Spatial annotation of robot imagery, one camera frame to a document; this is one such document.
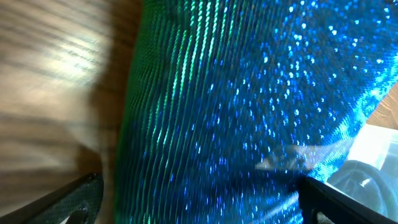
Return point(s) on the clear plastic storage bin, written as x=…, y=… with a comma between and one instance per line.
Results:
x=369, y=173

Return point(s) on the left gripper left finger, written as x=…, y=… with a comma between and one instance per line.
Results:
x=77, y=202

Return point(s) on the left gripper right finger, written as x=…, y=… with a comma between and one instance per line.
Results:
x=315, y=197

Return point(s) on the blue sequin garment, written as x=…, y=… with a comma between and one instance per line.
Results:
x=228, y=102

